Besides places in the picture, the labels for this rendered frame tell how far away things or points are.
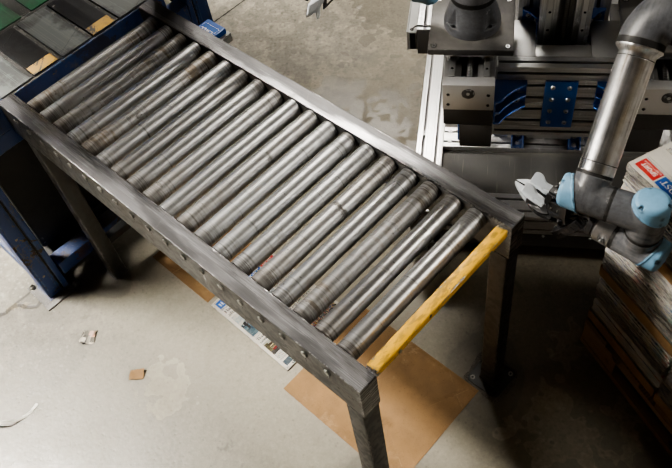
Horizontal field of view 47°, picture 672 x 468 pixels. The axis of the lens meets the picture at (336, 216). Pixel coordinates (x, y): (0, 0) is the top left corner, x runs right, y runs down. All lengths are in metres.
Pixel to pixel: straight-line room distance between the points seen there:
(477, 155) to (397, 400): 0.85
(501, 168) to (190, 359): 1.18
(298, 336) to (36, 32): 1.35
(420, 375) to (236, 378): 0.57
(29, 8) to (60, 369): 1.14
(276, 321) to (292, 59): 1.92
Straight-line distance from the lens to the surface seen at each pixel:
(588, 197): 1.67
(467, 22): 2.11
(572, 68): 2.21
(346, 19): 3.56
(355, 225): 1.75
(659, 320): 2.08
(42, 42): 2.50
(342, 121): 1.97
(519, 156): 2.67
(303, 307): 1.65
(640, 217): 1.65
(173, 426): 2.50
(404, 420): 2.38
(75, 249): 2.81
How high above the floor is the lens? 2.20
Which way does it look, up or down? 52 degrees down
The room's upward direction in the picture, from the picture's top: 11 degrees counter-clockwise
